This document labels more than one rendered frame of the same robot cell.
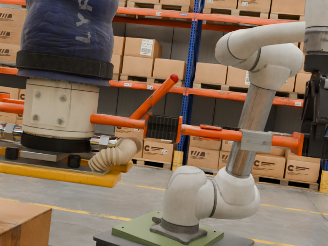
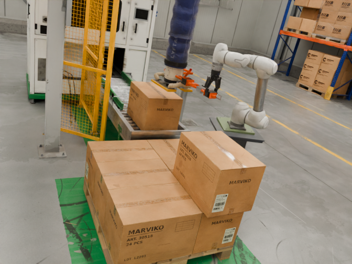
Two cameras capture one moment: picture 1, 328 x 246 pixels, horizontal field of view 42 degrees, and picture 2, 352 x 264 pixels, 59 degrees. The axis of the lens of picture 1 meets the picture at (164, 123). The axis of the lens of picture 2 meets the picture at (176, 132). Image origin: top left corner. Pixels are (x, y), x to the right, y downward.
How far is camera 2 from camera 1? 241 cm
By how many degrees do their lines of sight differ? 52
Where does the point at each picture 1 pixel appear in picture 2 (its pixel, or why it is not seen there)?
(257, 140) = (198, 89)
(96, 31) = (176, 55)
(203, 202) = (240, 116)
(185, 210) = (234, 117)
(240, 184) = (253, 113)
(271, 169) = not seen: outside the picture
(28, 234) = (171, 102)
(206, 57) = not seen: outside the picture
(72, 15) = (171, 51)
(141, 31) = not seen: outside the picture
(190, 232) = (235, 125)
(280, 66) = (261, 69)
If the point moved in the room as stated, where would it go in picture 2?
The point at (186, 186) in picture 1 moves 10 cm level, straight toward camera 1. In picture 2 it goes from (235, 108) to (229, 109)
